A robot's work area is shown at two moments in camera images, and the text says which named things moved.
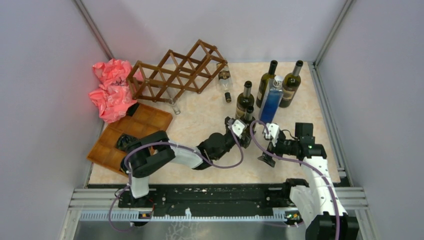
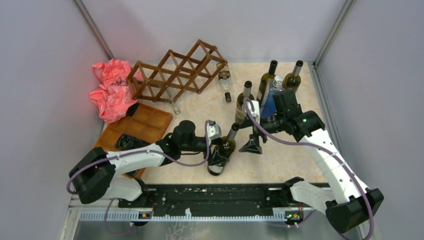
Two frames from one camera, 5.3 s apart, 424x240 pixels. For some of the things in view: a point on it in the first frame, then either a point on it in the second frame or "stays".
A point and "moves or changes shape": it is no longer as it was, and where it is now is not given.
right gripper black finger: (267, 158) -> (253, 145)
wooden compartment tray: (145, 121) stays
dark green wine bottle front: (248, 117) moves or changes shape
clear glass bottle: (173, 103) stays
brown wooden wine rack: (161, 78) stays
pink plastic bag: (113, 97) stays
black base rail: (221, 197) stays
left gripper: (244, 143) -> (216, 157)
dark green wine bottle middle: (244, 100) stays
